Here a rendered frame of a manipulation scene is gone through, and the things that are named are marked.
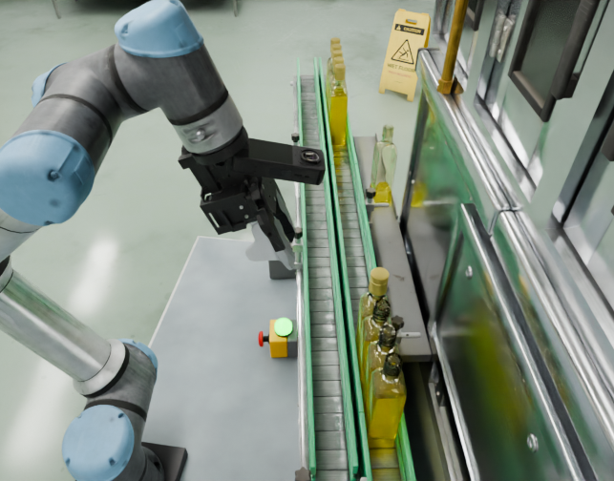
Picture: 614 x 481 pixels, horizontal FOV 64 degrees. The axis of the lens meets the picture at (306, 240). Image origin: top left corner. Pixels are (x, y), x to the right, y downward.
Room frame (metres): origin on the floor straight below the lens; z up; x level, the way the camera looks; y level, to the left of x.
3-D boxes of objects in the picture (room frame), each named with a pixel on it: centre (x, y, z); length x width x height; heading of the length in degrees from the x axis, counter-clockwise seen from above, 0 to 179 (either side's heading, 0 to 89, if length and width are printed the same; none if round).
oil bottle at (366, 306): (0.63, -0.14, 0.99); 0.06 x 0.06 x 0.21; 1
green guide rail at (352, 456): (1.24, -0.06, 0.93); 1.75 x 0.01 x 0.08; 2
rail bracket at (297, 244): (0.93, 0.05, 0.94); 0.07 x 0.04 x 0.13; 92
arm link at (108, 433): (0.40, 0.36, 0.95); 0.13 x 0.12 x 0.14; 1
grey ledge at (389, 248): (1.12, -0.23, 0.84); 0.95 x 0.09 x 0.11; 2
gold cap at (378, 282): (0.63, -0.14, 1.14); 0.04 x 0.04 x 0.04
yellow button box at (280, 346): (0.76, 0.06, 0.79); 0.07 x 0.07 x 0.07; 2
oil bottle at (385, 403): (0.46, -0.14, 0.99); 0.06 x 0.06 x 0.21; 1
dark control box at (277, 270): (1.04, 0.07, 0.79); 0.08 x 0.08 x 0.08; 2
